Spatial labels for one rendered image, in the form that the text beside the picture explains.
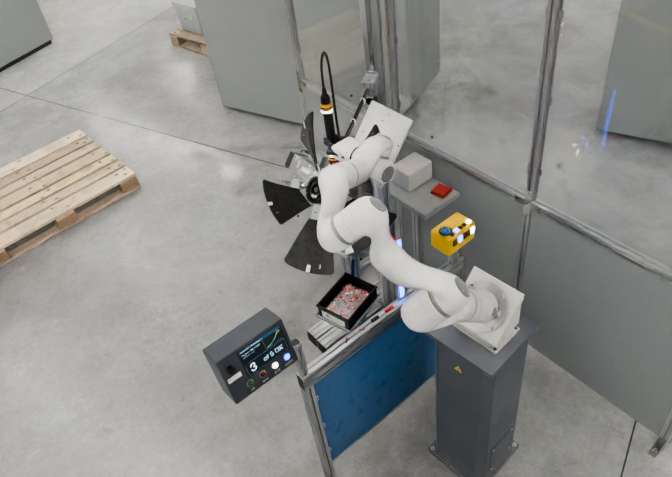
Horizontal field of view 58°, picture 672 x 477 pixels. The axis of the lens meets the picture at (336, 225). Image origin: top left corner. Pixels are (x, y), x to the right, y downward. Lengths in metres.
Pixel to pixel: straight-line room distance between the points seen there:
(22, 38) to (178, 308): 4.69
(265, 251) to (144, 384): 1.16
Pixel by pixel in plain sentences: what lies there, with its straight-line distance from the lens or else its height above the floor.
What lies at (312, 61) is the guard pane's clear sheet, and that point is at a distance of 3.69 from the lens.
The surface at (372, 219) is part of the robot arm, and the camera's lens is 1.74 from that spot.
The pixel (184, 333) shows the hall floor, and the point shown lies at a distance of 3.83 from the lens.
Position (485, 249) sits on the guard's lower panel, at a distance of 3.23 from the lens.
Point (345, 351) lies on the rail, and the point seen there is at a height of 0.84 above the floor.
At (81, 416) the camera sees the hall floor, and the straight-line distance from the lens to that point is 3.73.
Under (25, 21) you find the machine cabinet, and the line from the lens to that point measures 7.93.
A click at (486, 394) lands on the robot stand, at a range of 2.45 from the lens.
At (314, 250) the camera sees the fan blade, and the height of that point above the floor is 1.00.
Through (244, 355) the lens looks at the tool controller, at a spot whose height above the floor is 1.22.
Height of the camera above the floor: 2.81
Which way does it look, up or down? 42 degrees down
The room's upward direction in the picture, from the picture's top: 9 degrees counter-clockwise
